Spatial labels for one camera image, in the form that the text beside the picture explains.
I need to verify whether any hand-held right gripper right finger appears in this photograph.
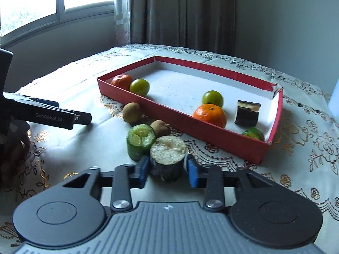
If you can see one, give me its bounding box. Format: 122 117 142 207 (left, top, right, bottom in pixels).
185 155 276 212

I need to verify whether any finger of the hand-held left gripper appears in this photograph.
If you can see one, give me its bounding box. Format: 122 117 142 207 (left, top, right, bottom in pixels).
11 98 93 131
29 97 61 108

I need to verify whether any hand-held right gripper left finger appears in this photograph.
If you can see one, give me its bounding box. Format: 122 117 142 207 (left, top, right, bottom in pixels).
64 156 150 212

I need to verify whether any small orange mandarin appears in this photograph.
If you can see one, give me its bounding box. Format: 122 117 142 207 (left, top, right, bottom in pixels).
192 104 227 129

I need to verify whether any dark green citrus fruit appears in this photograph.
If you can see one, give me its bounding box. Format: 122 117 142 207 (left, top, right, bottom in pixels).
242 127 265 142

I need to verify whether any large orange mandarin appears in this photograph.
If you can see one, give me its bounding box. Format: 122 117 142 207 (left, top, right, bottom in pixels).
111 74 133 88

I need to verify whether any dark eggplant piece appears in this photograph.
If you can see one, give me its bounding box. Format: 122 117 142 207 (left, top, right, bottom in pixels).
234 100 261 127

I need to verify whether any red cardboard box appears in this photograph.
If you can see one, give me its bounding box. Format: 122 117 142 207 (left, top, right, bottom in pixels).
97 55 284 164

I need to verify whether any person's left hand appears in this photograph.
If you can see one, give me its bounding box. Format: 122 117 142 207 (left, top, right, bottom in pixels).
0 131 32 184

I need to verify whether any green cucumber piece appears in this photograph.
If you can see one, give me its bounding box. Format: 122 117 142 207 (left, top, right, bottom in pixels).
126 124 156 162

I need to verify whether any brown longan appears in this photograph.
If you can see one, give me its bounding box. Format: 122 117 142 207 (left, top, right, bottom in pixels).
122 102 142 123
150 120 171 139

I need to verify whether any light patterned sheer curtain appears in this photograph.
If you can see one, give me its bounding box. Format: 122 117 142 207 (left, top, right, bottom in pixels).
114 0 132 48

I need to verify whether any dark brown curtain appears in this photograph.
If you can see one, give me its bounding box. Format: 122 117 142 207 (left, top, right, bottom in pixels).
128 0 237 56

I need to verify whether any window with grey frame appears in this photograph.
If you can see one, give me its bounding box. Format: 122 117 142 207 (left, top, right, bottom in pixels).
0 0 117 47

